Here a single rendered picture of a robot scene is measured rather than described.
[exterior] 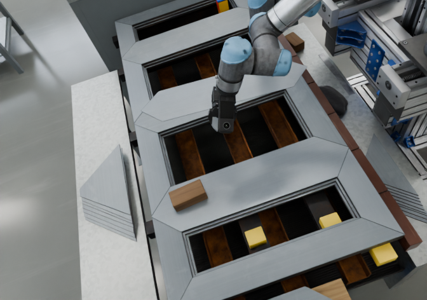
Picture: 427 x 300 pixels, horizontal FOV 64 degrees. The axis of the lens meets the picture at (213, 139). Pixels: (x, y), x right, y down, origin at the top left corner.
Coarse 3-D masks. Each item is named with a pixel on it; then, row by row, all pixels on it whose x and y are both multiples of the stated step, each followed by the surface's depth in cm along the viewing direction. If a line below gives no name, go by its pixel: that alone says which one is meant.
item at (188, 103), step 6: (186, 84) 154; (192, 84) 154; (180, 90) 153; (186, 90) 152; (192, 90) 151; (180, 96) 151; (186, 96) 150; (192, 96) 149; (180, 102) 149; (186, 102) 148; (192, 102) 147; (180, 108) 147; (186, 108) 146; (192, 108) 146; (198, 108) 145; (186, 114) 144
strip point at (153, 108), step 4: (156, 96) 153; (152, 100) 152; (156, 100) 152; (148, 104) 151; (152, 104) 151; (156, 104) 151; (160, 104) 150; (144, 108) 150; (148, 108) 150; (152, 108) 150; (156, 108) 149; (160, 108) 149; (144, 112) 149; (148, 112) 149; (152, 112) 148; (156, 112) 148; (160, 112) 147; (152, 116) 147; (156, 116) 147; (160, 116) 146; (160, 120) 145
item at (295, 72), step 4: (292, 64) 149; (296, 64) 149; (292, 68) 148; (296, 68) 147; (300, 68) 147; (288, 72) 147; (292, 72) 146; (296, 72) 146; (300, 72) 145; (292, 76) 145; (296, 76) 145; (300, 76) 144; (292, 80) 144; (296, 80) 144; (292, 84) 143
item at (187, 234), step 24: (144, 24) 188; (192, 48) 169; (144, 72) 165; (264, 96) 143; (288, 96) 141; (144, 120) 147; (168, 120) 144; (192, 120) 142; (168, 168) 132; (312, 192) 118; (240, 216) 117; (192, 264) 110
